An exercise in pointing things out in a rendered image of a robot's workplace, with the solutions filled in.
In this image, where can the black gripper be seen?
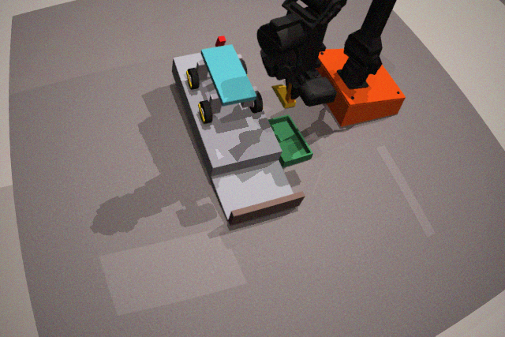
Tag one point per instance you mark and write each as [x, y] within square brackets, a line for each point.
[309, 84]

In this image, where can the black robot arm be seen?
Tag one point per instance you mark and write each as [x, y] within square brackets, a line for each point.
[308, 26]

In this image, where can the grey ramp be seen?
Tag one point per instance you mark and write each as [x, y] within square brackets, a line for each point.
[240, 151]

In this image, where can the small trolley with teal deck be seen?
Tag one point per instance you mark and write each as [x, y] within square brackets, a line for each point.
[228, 74]

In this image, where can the green tray floor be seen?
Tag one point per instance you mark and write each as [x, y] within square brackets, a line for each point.
[288, 140]

